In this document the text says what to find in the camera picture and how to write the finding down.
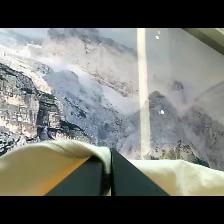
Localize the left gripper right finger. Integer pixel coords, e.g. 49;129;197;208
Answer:
110;148;170;197

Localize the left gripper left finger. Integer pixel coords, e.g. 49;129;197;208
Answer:
45;155;104;197

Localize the cream T-shirt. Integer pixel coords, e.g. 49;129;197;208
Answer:
0;139;224;197

